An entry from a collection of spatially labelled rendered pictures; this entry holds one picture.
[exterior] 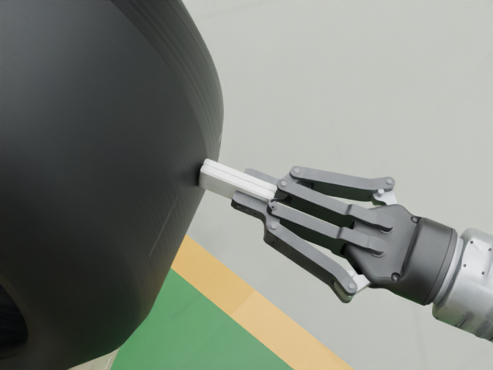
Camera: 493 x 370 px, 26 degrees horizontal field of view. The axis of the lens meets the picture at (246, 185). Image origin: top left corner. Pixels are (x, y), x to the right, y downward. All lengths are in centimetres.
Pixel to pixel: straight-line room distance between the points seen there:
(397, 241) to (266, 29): 169
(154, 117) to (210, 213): 145
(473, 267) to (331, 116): 156
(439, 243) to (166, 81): 28
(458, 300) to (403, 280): 5
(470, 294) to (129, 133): 32
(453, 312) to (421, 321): 128
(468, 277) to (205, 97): 28
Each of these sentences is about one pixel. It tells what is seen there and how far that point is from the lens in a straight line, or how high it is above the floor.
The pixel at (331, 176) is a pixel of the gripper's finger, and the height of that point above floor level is 119.
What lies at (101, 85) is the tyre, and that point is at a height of 135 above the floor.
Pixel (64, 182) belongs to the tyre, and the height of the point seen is 134.
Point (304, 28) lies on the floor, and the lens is 263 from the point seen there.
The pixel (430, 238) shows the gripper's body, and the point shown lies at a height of 120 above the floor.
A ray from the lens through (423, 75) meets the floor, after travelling 257.
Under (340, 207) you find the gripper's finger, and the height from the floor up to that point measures 118.
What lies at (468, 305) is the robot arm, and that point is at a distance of 95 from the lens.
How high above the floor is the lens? 202
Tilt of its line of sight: 59 degrees down
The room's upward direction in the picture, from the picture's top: straight up
